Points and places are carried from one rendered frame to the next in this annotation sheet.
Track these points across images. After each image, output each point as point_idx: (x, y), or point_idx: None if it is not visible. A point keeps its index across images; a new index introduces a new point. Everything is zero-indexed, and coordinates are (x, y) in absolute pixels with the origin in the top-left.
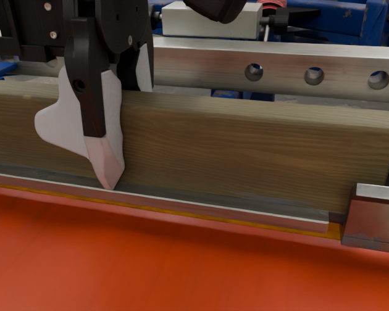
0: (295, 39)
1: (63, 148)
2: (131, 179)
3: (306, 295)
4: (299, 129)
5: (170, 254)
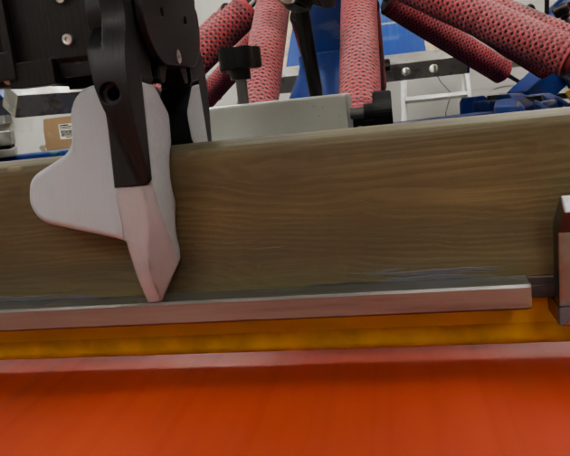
0: None
1: (79, 228)
2: (190, 286)
3: (525, 413)
4: (453, 137)
5: (271, 400)
